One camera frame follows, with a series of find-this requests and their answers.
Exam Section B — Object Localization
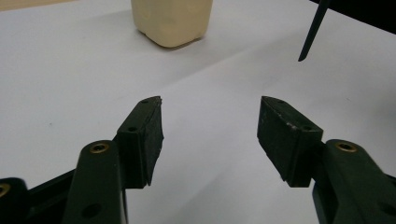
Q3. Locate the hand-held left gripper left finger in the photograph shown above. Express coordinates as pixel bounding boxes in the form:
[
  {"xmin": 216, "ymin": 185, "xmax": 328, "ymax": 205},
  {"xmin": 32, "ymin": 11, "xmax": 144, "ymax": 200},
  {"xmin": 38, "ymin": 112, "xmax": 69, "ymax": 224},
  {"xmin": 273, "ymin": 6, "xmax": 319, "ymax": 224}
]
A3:
[{"xmin": 61, "ymin": 95, "xmax": 165, "ymax": 224}]

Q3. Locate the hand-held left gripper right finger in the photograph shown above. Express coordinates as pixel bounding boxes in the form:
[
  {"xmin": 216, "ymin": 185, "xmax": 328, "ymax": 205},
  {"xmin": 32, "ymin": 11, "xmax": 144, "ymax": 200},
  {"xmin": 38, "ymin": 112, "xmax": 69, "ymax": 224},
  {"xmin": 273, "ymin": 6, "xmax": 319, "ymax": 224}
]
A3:
[{"xmin": 256, "ymin": 95, "xmax": 396, "ymax": 224}]

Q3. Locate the black pencil with orange end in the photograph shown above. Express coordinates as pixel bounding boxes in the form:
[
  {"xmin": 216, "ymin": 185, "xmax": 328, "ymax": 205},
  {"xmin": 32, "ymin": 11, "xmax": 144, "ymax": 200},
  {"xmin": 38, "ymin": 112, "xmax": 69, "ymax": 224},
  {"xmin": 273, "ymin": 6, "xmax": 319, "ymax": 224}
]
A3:
[{"xmin": 297, "ymin": 0, "xmax": 332, "ymax": 63}]

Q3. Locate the beige square cup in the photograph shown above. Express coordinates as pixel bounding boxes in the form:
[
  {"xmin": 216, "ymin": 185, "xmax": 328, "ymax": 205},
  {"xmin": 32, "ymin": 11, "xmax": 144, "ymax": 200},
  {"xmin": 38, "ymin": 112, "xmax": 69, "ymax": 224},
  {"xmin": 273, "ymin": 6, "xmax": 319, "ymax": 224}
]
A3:
[{"xmin": 130, "ymin": 0, "xmax": 215, "ymax": 49}]

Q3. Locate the wooden table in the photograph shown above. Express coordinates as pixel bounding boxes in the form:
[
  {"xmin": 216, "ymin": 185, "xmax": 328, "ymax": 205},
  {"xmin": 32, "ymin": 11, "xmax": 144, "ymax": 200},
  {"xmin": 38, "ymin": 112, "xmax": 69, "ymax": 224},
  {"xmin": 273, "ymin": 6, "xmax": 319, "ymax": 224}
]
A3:
[{"xmin": 0, "ymin": 0, "xmax": 75, "ymax": 12}]

